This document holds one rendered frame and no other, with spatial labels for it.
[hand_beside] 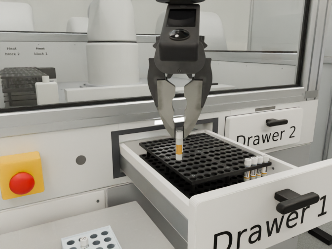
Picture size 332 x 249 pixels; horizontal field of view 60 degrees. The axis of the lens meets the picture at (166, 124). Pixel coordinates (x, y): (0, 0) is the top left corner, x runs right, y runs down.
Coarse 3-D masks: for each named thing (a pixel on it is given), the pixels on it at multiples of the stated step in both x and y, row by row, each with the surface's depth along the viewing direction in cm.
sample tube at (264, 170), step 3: (264, 156) 53; (267, 156) 53; (264, 159) 54; (267, 159) 54; (264, 162) 54; (267, 162) 54; (264, 168) 54; (261, 171) 55; (264, 171) 54; (261, 174) 55; (264, 174) 54
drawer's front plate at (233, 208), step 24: (312, 168) 44; (216, 192) 37; (240, 192) 37; (264, 192) 40; (192, 216) 35; (216, 216) 36; (240, 216) 38; (264, 216) 41; (312, 216) 46; (192, 240) 36; (240, 240) 40; (264, 240) 42
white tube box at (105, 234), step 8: (88, 232) 50; (96, 232) 50; (104, 232) 51; (112, 232) 50; (64, 240) 48; (72, 240) 48; (88, 240) 48; (96, 240) 48; (104, 240) 49; (112, 240) 48; (64, 248) 46; (72, 248) 47; (80, 248) 46; (88, 248) 46; (96, 248) 46; (104, 248) 46; (112, 248) 48; (120, 248) 46
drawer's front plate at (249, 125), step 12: (300, 108) 88; (228, 120) 76; (240, 120) 78; (252, 120) 80; (264, 120) 82; (288, 120) 87; (300, 120) 89; (228, 132) 77; (240, 132) 79; (252, 132) 81; (264, 132) 83; (288, 132) 88; (300, 132) 91; (252, 144) 82; (264, 144) 84; (276, 144) 87
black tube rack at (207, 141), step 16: (144, 144) 64; (160, 144) 65; (192, 144) 64; (208, 144) 64; (224, 144) 64; (144, 160) 63; (160, 160) 56; (176, 160) 55; (192, 160) 56; (208, 160) 55; (224, 160) 55; (240, 160) 55; (176, 176) 55; (240, 176) 55; (192, 192) 48
